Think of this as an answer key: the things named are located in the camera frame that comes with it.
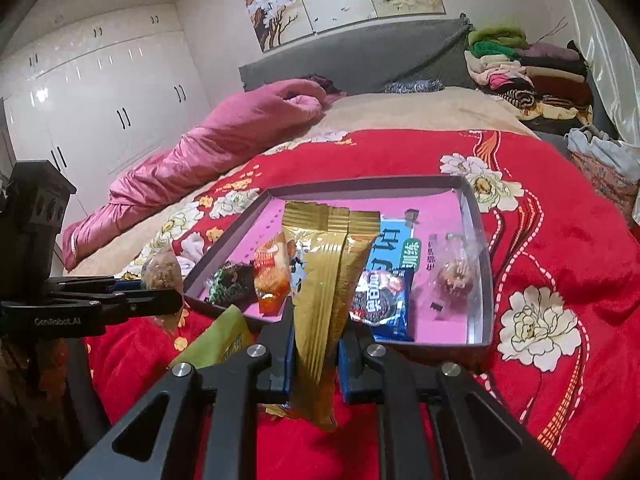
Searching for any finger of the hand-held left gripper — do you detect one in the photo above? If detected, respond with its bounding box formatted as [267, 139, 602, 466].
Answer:
[50, 274, 147, 297]
[92, 286, 184, 329]

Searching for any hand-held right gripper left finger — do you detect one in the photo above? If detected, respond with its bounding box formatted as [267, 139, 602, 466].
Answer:
[65, 296, 297, 480]

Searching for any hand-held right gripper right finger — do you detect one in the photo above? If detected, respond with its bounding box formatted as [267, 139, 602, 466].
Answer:
[338, 322, 576, 480]

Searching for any clear packet with green label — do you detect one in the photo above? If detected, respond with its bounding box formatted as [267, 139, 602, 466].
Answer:
[140, 249, 185, 332]

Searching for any gold snack packet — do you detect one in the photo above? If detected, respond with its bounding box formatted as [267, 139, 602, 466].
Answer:
[282, 201, 381, 431]

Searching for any dark green snack packet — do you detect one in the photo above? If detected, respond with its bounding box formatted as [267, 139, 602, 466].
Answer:
[205, 261, 257, 306]

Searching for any blue cookie packet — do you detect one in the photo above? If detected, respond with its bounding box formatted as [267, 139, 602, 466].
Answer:
[350, 269, 416, 342]

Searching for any small clear snack packet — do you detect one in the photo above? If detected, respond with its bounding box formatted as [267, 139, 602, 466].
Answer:
[415, 232, 488, 323]

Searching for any shallow box with pink print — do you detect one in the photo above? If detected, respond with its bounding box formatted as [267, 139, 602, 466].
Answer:
[182, 175, 495, 348]

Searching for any light green snack packet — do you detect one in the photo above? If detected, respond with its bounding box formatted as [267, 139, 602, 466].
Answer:
[169, 305, 256, 368]

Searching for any orange snack packet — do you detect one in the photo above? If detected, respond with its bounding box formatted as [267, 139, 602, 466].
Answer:
[252, 232, 296, 317]

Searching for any white wardrobe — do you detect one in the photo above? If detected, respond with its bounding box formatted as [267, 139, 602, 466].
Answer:
[0, 2, 211, 271]

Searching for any pink quilt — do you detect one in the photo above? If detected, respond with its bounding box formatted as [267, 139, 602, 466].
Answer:
[61, 80, 341, 271]

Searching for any red floral blanket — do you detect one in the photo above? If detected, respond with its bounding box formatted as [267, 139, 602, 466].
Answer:
[82, 129, 640, 480]

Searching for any beige bed sheet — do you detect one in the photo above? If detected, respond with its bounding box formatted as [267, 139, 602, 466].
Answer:
[65, 85, 541, 281]

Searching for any dark patterned pillow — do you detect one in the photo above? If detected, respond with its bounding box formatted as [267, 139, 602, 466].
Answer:
[384, 79, 445, 95]

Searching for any floral patterned fabric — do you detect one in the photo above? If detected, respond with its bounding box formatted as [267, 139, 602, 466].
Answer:
[570, 152, 640, 226]

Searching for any grey headboard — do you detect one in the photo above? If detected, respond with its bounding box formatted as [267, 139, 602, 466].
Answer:
[238, 17, 473, 96]

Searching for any pale grey cloth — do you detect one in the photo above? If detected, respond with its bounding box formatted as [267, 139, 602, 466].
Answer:
[567, 127, 640, 183]

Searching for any pile of folded clothes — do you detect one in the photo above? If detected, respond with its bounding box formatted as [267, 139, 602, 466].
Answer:
[465, 25, 596, 121]

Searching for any white curtain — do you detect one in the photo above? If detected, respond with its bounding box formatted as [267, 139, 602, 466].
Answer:
[560, 0, 640, 146]

